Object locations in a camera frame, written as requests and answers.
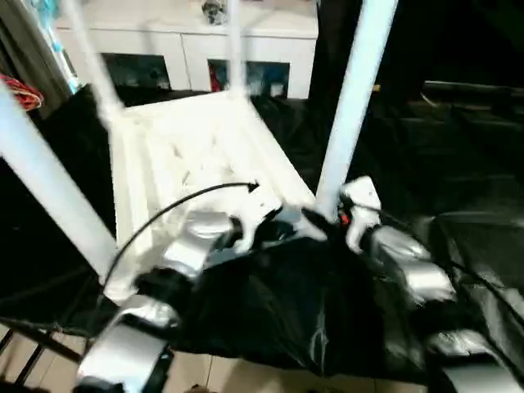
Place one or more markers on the white plastic table top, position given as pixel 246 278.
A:
pixel 196 155

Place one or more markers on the white plastic table leg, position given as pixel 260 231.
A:
pixel 235 49
pixel 356 98
pixel 90 57
pixel 49 180

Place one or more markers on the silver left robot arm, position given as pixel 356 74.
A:
pixel 180 254

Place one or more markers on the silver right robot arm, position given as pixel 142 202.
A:
pixel 409 266

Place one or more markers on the black plastic mat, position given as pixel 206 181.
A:
pixel 278 319

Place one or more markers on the black metal bar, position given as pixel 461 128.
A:
pixel 479 90

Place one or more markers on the white cabinet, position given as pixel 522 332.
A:
pixel 180 37

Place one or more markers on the grey crumpled bundle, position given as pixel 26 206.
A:
pixel 214 11

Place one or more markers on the black metal stand frame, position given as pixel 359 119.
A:
pixel 37 356

